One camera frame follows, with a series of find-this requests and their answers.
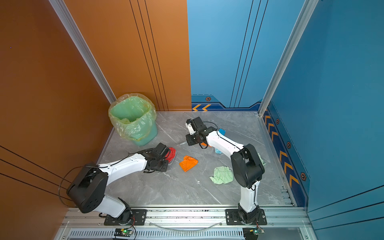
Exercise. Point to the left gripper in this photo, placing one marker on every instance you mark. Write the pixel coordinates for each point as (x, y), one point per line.
(165, 168)

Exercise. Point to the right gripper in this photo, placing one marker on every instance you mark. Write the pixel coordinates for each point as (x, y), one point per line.
(190, 143)

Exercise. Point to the teal dustpan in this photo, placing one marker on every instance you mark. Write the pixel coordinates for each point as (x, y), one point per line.
(171, 156)

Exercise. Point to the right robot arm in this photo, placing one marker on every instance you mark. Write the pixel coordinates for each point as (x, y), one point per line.
(247, 169)

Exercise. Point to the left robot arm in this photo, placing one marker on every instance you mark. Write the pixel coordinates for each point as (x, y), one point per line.
(88, 189)

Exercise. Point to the red crumpled paper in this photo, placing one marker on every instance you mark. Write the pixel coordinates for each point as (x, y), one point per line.
(167, 155)

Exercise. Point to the large green crumpled paper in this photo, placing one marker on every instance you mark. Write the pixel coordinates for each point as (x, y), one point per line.
(222, 175)

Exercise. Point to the blue paper scrap far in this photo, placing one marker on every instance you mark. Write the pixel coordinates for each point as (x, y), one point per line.
(222, 132)

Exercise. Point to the orange crumpled paper near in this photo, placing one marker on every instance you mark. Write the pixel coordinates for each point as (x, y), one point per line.
(188, 163)

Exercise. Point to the green trash bin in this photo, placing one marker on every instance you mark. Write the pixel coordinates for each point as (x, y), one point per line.
(144, 132)

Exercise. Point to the small green paper scrap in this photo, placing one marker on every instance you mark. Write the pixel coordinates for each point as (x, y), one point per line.
(261, 159)

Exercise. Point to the left circuit board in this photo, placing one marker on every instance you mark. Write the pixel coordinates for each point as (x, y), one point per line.
(124, 234)

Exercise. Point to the circuit board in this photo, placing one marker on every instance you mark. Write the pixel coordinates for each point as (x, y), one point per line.
(252, 233)
(124, 234)

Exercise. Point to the right circuit board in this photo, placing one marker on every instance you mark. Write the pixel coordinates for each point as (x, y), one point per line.
(252, 233)

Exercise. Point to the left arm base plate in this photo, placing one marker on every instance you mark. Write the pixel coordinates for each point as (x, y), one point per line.
(135, 217)

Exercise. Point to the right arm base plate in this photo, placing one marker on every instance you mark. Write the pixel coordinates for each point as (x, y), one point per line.
(240, 217)

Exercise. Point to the aluminium frame rail front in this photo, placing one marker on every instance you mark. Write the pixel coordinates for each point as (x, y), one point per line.
(189, 223)

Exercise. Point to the right aluminium corner post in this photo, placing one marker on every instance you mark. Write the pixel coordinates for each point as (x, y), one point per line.
(291, 45)

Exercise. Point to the aluminium corner post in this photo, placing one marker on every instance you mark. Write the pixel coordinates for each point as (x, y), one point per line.
(291, 45)
(75, 34)

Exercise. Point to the left aluminium corner post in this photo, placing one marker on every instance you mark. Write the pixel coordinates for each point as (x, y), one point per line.
(75, 34)

